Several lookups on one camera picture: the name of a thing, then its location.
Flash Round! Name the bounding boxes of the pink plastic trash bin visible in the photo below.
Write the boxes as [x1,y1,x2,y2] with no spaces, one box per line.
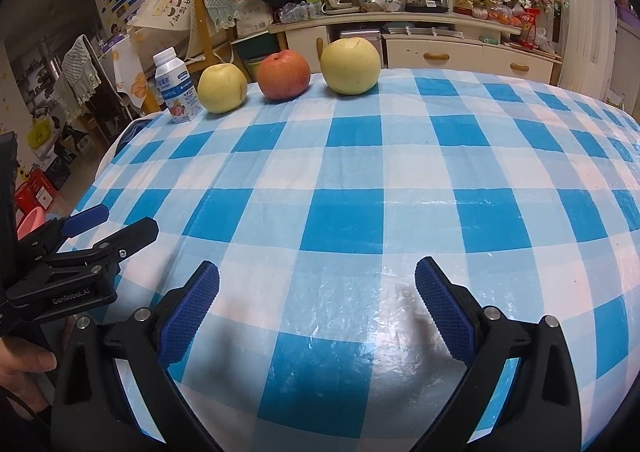
[17,207,46,239]

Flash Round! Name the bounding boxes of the left hand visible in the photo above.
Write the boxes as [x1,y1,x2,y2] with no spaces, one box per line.
[0,336,58,420]

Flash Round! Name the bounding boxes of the red gift boxes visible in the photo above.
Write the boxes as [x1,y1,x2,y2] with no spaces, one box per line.
[14,167,58,215]

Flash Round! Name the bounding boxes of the dark wooden chair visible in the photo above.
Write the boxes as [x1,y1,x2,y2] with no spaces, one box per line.
[61,34,130,143]

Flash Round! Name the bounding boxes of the dining table with cloth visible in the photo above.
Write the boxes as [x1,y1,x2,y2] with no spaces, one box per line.
[100,28,160,115]

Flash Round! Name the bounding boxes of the white yogurt drink bottle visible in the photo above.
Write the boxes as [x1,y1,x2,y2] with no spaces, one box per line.
[153,48,202,123]

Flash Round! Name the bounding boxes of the large yellow apple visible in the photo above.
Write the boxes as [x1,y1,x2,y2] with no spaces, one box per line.
[198,63,247,115]

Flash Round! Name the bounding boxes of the wooden dining chair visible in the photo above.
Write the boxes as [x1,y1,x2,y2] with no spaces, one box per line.
[129,0,252,78]

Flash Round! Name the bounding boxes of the red apple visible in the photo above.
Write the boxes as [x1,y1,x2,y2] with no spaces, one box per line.
[257,50,311,100]

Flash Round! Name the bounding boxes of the small yellow apple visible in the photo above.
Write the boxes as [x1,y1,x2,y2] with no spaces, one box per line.
[320,37,381,95]

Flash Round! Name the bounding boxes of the cream TV cabinet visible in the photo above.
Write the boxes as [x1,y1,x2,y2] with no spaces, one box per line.
[268,12,562,84]

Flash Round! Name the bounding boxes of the white lace curtain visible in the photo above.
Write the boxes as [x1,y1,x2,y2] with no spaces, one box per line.
[560,0,617,100]

